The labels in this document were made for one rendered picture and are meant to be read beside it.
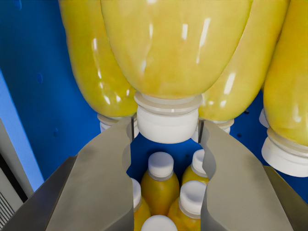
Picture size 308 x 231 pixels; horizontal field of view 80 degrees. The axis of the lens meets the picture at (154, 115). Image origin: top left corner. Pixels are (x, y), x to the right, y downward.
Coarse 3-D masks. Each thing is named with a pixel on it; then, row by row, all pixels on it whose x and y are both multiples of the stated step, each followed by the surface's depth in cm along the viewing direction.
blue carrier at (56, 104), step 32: (0, 0) 9; (32, 0) 11; (0, 32) 8; (32, 32) 11; (64, 32) 14; (0, 64) 8; (32, 64) 11; (64, 64) 15; (0, 96) 9; (32, 96) 11; (64, 96) 15; (256, 96) 25; (32, 128) 11; (64, 128) 16; (96, 128) 21; (256, 128) 27; (32, 160) 11; (64, 160) 16
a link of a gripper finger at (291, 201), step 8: (264, 168) 8; (272, 168) 8; (272, 176) 8; (280, 176) 8; (272, 184) 7; (280, 184) 7; (288, 184) 7; (280, 192) 7; (288, 192) 7; (296, 192) 7; (280, 200) 7; (288, 200) 7; (296, 200) 7; (288, 208) 6; (296, 208) 6; (304, 208) 6; (288, 216) 6; (296, 216) 6; (304, 216) 6; (296, 224) 6; (304, 224) 6
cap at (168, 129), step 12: (144, 120) 11; (156, 120) 10; (168, 120) 10; (180, 120) 10; (192, 120) 11; (144, 132) 11; (156, 132) 10; (168, 132) 10; (180, 132) 10; (192, 132) 11
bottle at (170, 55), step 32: (128, 0) 6; (160, 0) 6; (192, 0) 6; (224, 0) 6; (128, 32) 7; (160, 32) 7; (192, 32) 7; (224, 32) 7; (128, 64) 8; (160, 64) 7; (192, 64) 7; (224, 64) 8; (160, 96) 9; (192, 96) 9
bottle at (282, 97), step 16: (304, 0) 10; (288, 16) 11; (304, 16) 10; (288, 32) 11; (304, 32) 10; (288, 48) 11; (304, 48) 10; (272, 64) 12; (288, 64) 11; (304, 64) 10; (272, 80) 12; (288, 80) 11; (304, 80) 10; (272, 96) 12; (288, 96) 11; (304, 96) 11; (272, 112) 13; (288, 112) 12; (304, 112) 11; (272, 128) 14; (288, 128) 12; (304, 128) 11; (288, 144) 14; (304, 144) 12
